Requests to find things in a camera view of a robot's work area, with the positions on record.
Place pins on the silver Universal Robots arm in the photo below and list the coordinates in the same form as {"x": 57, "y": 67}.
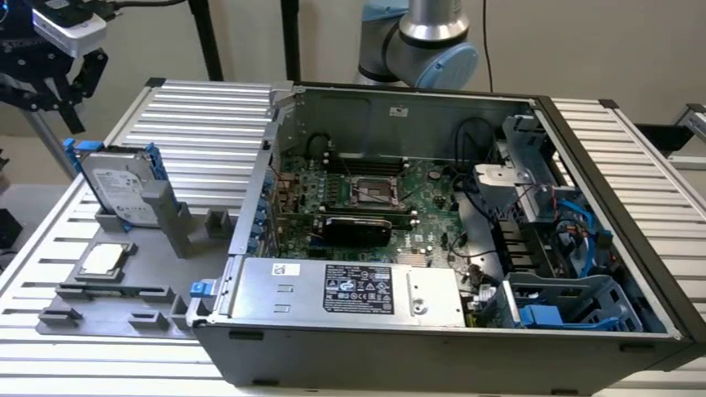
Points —
{"x": 419, "y": 37}

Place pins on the black tripod leg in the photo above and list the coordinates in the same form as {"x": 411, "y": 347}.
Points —
{"x": 291, "y": 41}
{"x": 207, "y": 41}

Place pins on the hard disk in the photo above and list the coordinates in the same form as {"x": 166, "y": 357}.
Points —
{"x": 119, "y": 186}

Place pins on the green RAM stick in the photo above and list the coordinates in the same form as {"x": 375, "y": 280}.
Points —
{"x": 109, "y": 292}

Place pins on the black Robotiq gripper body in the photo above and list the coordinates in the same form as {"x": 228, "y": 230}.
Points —
{"x": 33, "y": 62}

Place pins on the open black PC case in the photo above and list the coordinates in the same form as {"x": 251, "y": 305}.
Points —
{"x": 386, "y": 360}

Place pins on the grey parts rack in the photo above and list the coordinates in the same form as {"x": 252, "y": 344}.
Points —
{"x": 148, "y": 285}

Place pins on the green motherboard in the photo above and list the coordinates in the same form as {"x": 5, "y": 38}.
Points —
{"x": 430, "y": 207}

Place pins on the small black box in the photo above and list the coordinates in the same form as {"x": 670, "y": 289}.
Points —
{"x": 8, "y": 229}

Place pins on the aluminium profile frame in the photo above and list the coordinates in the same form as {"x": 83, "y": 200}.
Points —
{"x": 691, "y": 124}

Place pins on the blue disk bay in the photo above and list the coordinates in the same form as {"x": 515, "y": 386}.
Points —
{"x": 606, "y": 289}

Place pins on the black plastic fan shroud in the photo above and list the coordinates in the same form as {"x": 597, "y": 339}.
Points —
{"x": 521, "y": 248}

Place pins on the metal drive cage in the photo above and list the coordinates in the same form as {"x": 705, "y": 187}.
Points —
{"x": 523, "y": 173}

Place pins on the CPU socket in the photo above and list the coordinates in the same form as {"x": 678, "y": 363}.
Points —
{"x": 378, "y": 192}

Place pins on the grey metal pole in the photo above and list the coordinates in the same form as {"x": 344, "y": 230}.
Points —
{"x": 49, "y": 144}

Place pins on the blue power supply latch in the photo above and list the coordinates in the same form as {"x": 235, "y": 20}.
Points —
{"x": 199, "y": 288}

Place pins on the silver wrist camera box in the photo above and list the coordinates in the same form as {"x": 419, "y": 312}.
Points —
{"x": 71, "y": 31}

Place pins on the silver CPU chip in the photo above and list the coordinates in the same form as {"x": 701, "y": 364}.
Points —
{"x": 105, "y": 258}

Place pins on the silver power supply unit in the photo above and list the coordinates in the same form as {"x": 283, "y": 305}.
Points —
{"x": 308, "y": 297}

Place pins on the black graphics card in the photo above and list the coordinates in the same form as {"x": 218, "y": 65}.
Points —
{"x": 358, "y": 231}

